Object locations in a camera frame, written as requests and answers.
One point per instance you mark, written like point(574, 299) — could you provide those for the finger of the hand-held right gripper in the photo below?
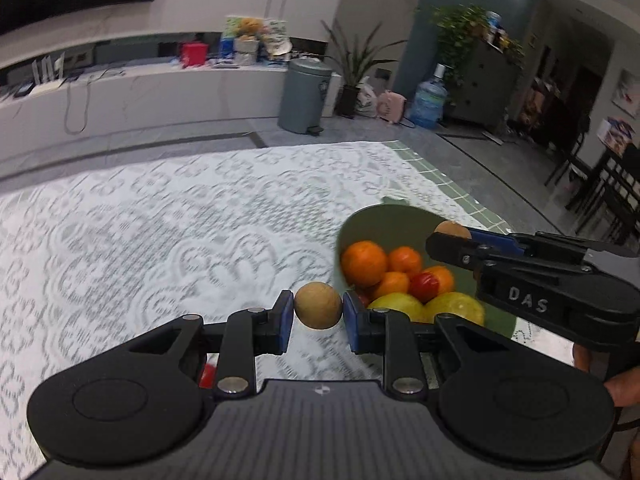
point(500, 244)
point(450, 247)

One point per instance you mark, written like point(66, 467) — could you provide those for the white router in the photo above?
point(47, 77)

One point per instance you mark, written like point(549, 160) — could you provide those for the blue white packet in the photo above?
point(226, 49)

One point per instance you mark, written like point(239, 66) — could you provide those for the green colander bowl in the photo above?
point(395, 225)

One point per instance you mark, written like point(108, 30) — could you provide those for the blue water jug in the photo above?
point(429, 105)

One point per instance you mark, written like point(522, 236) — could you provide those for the grey drawer cabinet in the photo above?
point(487, 90)

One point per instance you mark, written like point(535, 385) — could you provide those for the person's right hand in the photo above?
point(625, 387)

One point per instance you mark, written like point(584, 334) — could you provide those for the potted long-leaf plant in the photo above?
point(350, 75)

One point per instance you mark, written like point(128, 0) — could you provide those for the yellow mango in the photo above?
point(397, 306)
point(457, 307)

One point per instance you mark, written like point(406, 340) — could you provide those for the dark dining chair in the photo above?
point(570, 155)

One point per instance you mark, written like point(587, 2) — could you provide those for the white plastic bag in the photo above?
point(366, 100)

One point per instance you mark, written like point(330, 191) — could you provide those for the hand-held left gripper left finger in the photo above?
point(285, 322)

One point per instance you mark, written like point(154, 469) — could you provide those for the wall picture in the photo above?
point(629, 92)

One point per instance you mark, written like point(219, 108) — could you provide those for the teddy bear in white basket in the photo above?
point(248, 42)

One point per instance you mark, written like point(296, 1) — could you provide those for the brown longan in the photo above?
point(452, 229)
point(318, 306)

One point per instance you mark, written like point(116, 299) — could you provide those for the red box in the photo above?
point(194, 55)

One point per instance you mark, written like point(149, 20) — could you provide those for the green grid mat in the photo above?
point(450, 185)

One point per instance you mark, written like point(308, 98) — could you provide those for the large orange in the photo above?
point(364, 262)

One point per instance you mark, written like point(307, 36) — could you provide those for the leafy green plant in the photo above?
point(460, 25)

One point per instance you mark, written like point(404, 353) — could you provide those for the pink small appliance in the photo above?
point(390, 107)

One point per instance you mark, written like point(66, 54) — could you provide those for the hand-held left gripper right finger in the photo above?
point(352, 327)

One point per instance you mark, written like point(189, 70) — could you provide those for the white low cabinet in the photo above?
point(165, 100)

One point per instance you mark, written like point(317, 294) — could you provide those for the grey pedal bin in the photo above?
point(305, 95)

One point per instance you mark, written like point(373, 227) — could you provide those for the red cherry tomato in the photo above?
point(207, 376)
point(424, 286)
point(364, 296)

